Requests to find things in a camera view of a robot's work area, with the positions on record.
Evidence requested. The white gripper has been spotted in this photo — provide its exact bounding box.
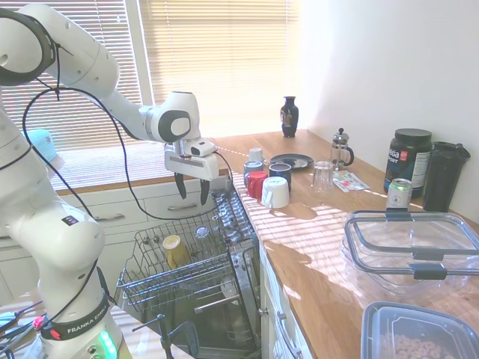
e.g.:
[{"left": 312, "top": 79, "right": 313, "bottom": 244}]
[{"left": 163, "top": 140, "right": 221, "bottom": 206}]

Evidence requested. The yellow ceramic mug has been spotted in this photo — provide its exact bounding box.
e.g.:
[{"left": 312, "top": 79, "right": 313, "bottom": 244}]
[{"left": 162, "top": 234, "right": 192, "bottom": 270}]

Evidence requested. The clear glass in rack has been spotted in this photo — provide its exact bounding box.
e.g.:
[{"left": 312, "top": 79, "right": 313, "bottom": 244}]
[{"left": 193, "top": 224, "right": 215, "bottom": 260}]

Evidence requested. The blue grey mug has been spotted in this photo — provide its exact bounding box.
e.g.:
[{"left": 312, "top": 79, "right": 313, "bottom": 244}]
[{"left": 242, "top": 160, "right": 264, "bottom": 188}]

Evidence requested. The red mug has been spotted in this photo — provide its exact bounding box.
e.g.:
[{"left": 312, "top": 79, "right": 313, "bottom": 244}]
[{"left": 246, "top": 171, "right": 269, "bottom": 200}]

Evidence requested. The small pale grey mug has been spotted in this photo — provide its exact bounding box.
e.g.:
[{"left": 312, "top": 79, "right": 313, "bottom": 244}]
[{"left": 248, "top": 147, "right": 268, "bottom": 166}]

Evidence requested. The white ceramic mug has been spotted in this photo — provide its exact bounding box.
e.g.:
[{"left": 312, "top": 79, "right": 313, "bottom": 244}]
[{"left": 260, "top": 176, "right": 292, "bottom": 209}]

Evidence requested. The navy blue mug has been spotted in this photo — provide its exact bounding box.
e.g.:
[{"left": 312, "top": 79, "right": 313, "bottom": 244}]
[{"left": 268, "top": 162, "right": 293, "bottom": 192}]

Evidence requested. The white drawer cabinet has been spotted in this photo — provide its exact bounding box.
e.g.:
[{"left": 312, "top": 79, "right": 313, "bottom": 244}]
[{"left": 0, "top": 174, "right": 234, "bottom": 304}]

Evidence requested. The dark blue plate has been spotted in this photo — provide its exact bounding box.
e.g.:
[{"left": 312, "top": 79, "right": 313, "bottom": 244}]
[{"left": 269, "top": 153, "right": 315, "bottom": 172}]

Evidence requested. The dark blue floral vase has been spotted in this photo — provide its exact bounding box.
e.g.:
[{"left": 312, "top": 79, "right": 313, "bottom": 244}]
[{"left": 280, "top": 96, "right": 301, "bottom": 139}]

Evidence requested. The clear drinking glass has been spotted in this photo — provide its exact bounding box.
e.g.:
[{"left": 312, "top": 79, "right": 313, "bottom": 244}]
[{"left": 311, "top": 160, "right": 335, "bottom": 194}]

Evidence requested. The white under-counter cabinet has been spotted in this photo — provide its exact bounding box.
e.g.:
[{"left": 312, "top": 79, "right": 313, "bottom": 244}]
[{"left": 257, "top": 242, "right": 314, "bottom": 359}]

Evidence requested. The wide wooden window blind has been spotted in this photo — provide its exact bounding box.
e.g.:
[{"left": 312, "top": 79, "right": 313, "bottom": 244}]
[{"left": 138, "top": 0, "right": 301, "bottom": 140}]

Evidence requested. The open stainless dishwasher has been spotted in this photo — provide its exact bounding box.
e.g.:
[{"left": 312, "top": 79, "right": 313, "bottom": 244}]
[{"left": 115, "top": 179, "right": 265, "bottom": 359}]

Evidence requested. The glass French press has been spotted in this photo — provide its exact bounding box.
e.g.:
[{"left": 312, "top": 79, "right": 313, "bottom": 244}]
[{"left": 330, "top": 127, "right": 356, "bottom": 171}]

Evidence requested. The teal baseball cap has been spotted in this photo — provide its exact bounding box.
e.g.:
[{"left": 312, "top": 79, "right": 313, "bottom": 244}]
[{"left": 21, "top": 128, "right": 61, "bottom": 164}]

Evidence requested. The red white paper packet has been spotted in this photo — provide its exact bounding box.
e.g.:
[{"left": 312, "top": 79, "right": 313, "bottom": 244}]
[{"left": 332, "top": 177, "right": 371, "bottom": 193}]

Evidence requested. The narrow wooden window blind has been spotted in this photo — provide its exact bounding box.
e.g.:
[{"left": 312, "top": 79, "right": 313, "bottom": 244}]
[{"left": 32, "top": 0, "right": 145, "bottom": 160}]

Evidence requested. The clear container with grey-rimmed lid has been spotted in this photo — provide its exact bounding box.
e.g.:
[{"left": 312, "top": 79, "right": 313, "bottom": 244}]
[
  {"left": 344, "top": 209, "right": 479, "bottom": 280},
  {"left": 339, "top": 237, "right": 479, "bottom": 301}
]

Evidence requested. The white green drink can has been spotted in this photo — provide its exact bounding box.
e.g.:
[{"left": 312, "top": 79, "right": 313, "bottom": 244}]
[{"left": 385, "top": 177, "right": 414, "bottom": 212}]

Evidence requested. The black protein powder tub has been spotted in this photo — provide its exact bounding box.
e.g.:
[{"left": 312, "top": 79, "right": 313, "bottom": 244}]
[{"left": 382, "top": 128, "right": 434, "bottom": 200}]

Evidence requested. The black shaker bottle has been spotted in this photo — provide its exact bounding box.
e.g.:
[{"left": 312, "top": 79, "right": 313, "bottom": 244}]
[{"left": 422, "top": 141, "right": 472, "bottom": 213}]

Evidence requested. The grey container with cereal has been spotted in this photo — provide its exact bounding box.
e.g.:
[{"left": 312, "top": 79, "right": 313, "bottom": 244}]
[{"left": 360, "top": 301, "right": 479, "bottom": 359}]

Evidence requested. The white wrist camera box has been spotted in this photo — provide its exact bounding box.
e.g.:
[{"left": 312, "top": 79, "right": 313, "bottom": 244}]
[{"left": 189, "top": 138, "right": 219, "bottom": 158}]

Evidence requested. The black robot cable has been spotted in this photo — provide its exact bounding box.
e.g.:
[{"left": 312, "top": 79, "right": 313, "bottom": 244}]
[{"left": 21, "top": 10, "right": 235, "bottom": 222}]

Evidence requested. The grey wire dishwasher rack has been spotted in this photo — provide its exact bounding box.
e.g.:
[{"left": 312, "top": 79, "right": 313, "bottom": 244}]
[{"left": 116, "top": 189, "right": 260, "bottom": 316}]

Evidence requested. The black camera stand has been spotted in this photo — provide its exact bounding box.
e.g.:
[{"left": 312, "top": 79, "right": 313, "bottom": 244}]
[{"left": 132, "top": 313, "right": 200, "bottom": 359}]

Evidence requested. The metal cabinet bar handle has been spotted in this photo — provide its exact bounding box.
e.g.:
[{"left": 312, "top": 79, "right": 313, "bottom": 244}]
[{"left": 274, "top": 311, "right": 303, "bottom": 359}]

